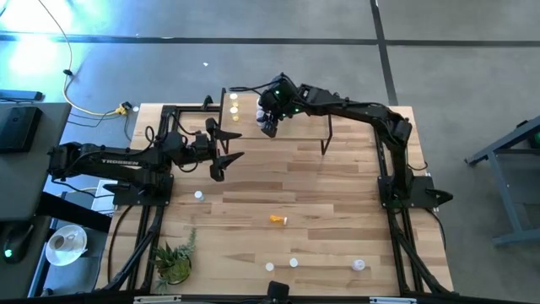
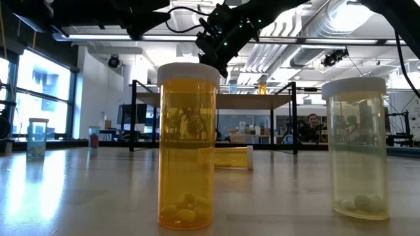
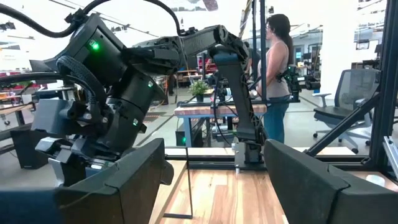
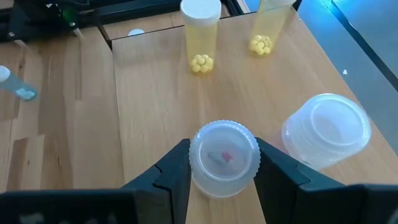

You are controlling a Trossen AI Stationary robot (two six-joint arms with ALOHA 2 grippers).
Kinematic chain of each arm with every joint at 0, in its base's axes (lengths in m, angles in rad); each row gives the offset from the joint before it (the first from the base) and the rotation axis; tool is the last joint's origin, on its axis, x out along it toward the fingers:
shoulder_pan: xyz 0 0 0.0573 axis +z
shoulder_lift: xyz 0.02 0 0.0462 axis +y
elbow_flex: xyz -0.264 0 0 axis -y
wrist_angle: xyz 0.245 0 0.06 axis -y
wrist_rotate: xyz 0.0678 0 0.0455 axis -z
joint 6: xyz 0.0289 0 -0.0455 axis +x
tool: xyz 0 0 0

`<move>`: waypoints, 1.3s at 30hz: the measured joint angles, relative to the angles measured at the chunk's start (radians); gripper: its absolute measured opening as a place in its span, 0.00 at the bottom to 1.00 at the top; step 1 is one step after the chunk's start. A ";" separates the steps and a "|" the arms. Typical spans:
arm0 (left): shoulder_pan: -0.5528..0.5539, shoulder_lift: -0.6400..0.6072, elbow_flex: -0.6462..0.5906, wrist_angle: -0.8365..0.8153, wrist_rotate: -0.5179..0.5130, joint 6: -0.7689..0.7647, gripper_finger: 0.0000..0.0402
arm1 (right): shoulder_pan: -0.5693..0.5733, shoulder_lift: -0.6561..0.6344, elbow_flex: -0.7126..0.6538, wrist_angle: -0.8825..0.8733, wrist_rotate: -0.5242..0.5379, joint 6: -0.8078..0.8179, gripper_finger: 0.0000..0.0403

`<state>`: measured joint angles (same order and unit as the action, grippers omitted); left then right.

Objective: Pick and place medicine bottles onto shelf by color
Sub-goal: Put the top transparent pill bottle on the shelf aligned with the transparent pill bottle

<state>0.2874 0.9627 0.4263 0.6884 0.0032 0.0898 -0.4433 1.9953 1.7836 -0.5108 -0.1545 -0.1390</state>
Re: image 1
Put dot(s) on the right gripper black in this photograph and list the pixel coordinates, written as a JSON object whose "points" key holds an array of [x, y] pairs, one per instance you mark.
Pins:
{"points": [[280, 99]]}

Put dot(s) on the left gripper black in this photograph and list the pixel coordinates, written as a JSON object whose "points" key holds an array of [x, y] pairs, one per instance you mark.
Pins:
{"points": [[206, 148]]}

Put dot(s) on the clear pill bottle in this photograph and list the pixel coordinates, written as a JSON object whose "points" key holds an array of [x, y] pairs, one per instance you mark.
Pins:
{"points": [[358, 265], [260, 115]]}

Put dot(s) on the pale yellow pill bottle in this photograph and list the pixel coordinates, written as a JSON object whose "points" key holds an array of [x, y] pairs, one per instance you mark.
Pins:
{"points": [[233, 97], [233, 112], [293, 262]]}

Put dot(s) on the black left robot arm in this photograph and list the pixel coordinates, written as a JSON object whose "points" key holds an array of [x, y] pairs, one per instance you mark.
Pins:
{"points": [[105, 162]]}

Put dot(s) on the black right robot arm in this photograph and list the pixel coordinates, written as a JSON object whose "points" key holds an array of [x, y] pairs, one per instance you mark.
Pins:
{"points": [[358, 112]]}

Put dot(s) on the black clamp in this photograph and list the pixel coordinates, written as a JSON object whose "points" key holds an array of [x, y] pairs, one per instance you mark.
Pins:
{"points": [[207, 102]]}

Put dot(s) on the green succulent in dark pot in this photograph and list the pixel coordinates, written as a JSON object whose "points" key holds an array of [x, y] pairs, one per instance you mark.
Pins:
{"points": [[173, 262]]}

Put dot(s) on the white box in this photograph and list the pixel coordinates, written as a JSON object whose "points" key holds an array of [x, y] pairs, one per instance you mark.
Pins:
{"points": [[101, 197]]}

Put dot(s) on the black boxy object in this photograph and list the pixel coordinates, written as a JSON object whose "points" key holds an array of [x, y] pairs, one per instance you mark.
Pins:
{"points": [[278, 293]]}

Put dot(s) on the black diagonal bar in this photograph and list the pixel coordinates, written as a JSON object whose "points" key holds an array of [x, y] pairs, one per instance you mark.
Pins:
{"points": [[71, 211]]}

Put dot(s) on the grey side desk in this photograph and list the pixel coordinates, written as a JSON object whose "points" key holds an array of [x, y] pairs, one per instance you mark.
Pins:
{"points": [[42, 194]]}

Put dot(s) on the grey low side table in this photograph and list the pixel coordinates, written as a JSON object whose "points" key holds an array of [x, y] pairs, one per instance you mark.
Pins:
{"points": [[84, 278]]}

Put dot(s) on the white cup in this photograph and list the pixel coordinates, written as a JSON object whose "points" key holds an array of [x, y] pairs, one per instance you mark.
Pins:
{"points": [[57, 241]]}

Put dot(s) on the black rectangular device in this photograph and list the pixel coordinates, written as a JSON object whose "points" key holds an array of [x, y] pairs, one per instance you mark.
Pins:
{"points": [[19, 128]]}

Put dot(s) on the dark flat device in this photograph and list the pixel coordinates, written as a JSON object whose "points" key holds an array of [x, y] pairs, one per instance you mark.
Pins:
{"points": [[21, 95]]}

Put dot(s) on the black computer mouse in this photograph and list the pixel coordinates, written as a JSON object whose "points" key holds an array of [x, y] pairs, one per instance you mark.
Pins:
{"points": [[17, 245]]}

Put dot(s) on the grey metal stand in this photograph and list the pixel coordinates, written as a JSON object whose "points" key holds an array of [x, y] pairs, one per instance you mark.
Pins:
{"points": [[504, 194]]}

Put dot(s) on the wooden shelf black metal frame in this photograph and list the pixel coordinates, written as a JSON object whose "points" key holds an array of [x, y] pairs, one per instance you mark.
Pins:
{"points": [[304, 128]]}

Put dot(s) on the black aluminium rig frame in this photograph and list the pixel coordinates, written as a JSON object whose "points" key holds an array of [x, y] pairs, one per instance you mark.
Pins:
{"points": [[358, 126]]}

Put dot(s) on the silver metal bracket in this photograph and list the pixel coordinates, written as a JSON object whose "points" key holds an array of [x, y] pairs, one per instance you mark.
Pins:
{"points": [[156, 300], [392, 300]]}

